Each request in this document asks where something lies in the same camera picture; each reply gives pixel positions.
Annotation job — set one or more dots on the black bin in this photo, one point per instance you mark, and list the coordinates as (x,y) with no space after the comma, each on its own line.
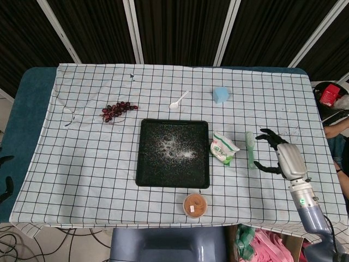
(327,112)

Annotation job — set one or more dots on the green and white bag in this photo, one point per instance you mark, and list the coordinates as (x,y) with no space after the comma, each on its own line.
(223,147)

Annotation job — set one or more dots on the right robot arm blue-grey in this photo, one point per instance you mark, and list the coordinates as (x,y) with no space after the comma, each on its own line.
(313,215)

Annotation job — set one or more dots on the blue-grey robot torso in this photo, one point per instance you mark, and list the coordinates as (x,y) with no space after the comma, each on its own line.
(169,245)

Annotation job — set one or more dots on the red grape bunch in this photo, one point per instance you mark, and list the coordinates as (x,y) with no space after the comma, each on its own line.
(117,109)

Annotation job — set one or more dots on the white partition post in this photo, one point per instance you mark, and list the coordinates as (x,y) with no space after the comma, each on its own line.
(58,30)
(227,30)
(316,32)
(133,30)

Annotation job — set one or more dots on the black baking tray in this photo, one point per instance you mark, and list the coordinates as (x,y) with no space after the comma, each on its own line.
(173,163)

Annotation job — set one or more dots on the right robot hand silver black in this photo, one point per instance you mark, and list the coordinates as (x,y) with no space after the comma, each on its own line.
(290,159)

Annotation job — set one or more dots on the green mesh item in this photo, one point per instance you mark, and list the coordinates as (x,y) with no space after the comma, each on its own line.
(244,243)

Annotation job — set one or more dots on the light green brush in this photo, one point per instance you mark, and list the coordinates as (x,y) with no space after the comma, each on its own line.
(249,144)

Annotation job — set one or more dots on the checkered white tablecloth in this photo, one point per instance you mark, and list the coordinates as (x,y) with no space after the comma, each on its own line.
(81,163)

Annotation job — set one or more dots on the round container brown powder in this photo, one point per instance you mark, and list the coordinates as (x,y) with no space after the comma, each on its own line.
(195,205)

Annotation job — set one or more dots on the left robot hand black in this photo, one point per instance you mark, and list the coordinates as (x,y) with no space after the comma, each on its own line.
(8,187)

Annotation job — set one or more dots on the person forearm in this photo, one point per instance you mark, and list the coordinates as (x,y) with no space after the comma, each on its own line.
(336,131)

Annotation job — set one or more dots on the brown cardboard box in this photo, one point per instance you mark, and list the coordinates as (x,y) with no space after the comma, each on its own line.
(293,245)

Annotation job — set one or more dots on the red box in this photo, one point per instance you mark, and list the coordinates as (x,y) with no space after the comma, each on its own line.
(329,95)

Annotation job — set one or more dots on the light blue sponge cube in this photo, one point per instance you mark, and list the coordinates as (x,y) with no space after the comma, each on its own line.
(220,95)

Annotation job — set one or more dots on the pink cloth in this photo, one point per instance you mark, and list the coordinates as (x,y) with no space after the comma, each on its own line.
(270,245)

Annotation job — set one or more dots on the white plastic spoon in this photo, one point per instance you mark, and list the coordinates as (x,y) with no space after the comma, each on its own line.
(173,105)

